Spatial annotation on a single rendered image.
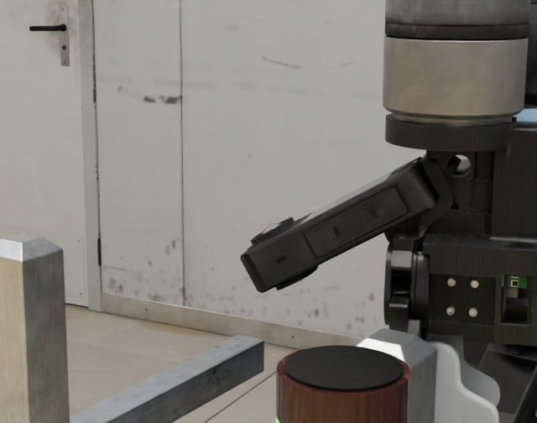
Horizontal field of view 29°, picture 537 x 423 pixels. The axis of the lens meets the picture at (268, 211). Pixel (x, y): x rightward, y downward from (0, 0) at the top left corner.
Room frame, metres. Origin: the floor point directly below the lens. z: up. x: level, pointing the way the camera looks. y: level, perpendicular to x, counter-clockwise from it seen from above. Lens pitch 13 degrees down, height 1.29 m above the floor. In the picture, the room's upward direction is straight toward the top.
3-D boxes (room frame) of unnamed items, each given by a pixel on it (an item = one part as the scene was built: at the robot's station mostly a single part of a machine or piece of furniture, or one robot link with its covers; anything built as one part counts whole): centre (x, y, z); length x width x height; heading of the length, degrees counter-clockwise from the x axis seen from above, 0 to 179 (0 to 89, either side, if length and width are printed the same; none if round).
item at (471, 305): (0.56, -0.11, 1.15); 0.09 x 0.08 x 0.12; 77
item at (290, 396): (0.44, -0.03, 1.10); 0.06 x 0.06 x 0.02
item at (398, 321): (0.55, -0.08, 1.09); 0.05 x 0.02 x 0.09; 167
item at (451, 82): (0.57, -0.10, 1.23); 0.08 x 0.08 x 0.05
